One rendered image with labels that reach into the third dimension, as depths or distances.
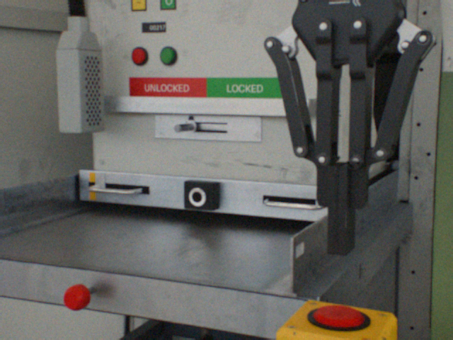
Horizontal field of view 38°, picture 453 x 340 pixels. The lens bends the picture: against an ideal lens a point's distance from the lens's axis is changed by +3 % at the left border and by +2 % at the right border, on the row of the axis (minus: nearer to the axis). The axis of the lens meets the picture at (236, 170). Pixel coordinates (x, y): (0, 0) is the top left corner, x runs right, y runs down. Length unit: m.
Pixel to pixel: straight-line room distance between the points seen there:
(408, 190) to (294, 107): 0.91
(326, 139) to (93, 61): 0.73
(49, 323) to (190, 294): 1.08
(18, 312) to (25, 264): 0.98
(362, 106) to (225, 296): 0.37
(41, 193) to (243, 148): 0.37
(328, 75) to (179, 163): 0.71
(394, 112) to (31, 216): 0.83
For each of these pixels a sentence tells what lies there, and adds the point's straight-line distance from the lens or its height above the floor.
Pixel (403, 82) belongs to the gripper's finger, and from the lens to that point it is 0.49.
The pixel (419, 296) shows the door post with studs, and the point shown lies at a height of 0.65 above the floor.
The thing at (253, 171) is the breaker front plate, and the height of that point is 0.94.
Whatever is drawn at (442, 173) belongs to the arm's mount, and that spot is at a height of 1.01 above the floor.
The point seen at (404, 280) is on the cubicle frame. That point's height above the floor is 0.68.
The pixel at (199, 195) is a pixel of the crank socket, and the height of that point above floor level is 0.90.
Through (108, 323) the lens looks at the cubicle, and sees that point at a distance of 1.75.
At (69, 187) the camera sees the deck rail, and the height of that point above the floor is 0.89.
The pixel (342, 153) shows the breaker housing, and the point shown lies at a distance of 1.06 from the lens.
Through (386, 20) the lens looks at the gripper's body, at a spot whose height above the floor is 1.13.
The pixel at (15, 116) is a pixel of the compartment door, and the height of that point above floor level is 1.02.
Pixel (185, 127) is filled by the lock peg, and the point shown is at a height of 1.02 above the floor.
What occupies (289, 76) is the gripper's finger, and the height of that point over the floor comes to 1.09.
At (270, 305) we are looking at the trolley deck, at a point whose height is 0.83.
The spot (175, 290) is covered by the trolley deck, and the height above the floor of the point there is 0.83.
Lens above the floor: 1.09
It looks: 7 degrees down
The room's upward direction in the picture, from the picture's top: straight up
